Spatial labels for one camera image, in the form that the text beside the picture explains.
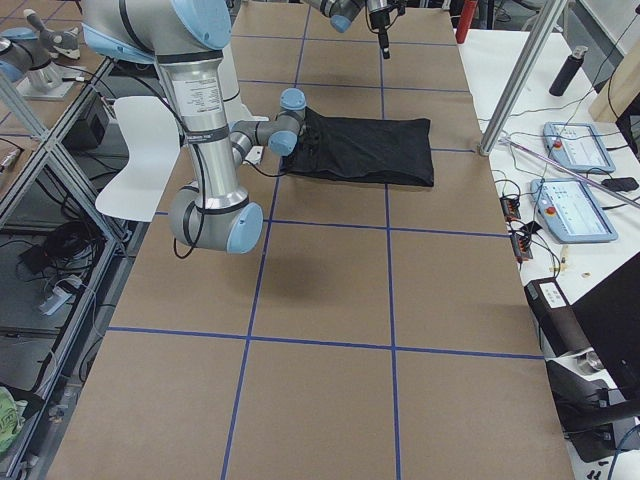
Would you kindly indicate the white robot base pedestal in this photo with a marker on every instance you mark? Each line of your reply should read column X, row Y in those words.
column 235, row 109

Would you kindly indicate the black monitor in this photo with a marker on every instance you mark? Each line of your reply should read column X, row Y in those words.
column 609, row 317

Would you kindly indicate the black water bottle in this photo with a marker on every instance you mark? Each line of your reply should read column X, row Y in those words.
column 568, row 71

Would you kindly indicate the grey third robot arm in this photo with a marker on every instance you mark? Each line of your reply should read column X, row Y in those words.
column 28, row 54

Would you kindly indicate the far teach pendant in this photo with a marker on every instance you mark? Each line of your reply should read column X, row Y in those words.
column 577, row 147

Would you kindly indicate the near teach pendant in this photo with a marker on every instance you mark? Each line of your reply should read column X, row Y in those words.
column 570, row 212

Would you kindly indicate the red fire extinguisher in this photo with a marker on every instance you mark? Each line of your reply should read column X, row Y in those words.
column 465, row 20

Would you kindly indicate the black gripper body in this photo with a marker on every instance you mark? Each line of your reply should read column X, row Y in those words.
column 378, row 18

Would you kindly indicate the black box device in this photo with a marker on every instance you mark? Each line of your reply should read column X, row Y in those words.
column 555, row 316

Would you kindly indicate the aluminium frame post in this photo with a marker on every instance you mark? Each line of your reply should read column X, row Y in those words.
column 525, row 63

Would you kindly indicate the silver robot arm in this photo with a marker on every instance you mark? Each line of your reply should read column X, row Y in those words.
column 184, row 40
column 342, row 14

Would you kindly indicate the green cloth bag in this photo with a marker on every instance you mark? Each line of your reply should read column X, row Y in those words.
column 12, row 418

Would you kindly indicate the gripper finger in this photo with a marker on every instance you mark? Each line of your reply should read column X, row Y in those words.
column 384, row 44

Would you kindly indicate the white plastic chair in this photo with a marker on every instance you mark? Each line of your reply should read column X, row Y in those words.
column 151, row 136

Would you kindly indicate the teach pendant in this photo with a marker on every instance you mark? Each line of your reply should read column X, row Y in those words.
column 570, row 212
column 577, row 147

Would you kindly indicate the black graphic t-shirt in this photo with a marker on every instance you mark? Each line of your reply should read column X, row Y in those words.
column 363, row 150

